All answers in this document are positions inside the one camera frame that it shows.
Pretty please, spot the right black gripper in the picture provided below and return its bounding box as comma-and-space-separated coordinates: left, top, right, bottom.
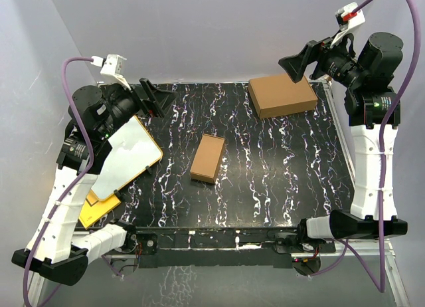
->
280, 29, 367, 90

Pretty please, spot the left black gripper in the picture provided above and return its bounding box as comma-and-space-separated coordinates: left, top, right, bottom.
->
96, 76, 177, 139

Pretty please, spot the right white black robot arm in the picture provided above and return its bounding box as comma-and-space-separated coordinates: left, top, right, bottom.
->
278, 32, 408, 252

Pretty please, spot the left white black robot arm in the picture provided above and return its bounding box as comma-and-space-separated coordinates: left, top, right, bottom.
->
11, 78, 177, 286

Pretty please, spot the closed brown cardboard box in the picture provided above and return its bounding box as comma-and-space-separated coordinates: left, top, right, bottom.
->
248, 74, 317, 119

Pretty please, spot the white board yellow rim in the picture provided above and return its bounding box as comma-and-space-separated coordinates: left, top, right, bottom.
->
92, 116, 163, 201

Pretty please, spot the yellow flat board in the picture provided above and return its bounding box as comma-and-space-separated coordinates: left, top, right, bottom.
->
79, 190, 121, 229

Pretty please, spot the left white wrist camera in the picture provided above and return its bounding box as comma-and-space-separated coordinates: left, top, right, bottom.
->
91, 54, 131, 90

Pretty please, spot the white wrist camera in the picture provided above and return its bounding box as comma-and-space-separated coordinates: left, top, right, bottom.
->
330, 2, 365, 49
91, 54, 131, 90

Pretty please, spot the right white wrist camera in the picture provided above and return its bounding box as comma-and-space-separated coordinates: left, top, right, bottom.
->
330, 2, 365, 49

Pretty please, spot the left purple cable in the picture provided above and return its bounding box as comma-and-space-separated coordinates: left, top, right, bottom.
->
22, 56, 127, 307

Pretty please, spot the aluminium frame rail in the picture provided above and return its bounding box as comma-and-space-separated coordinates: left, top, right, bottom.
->
25, 240, 410, 306

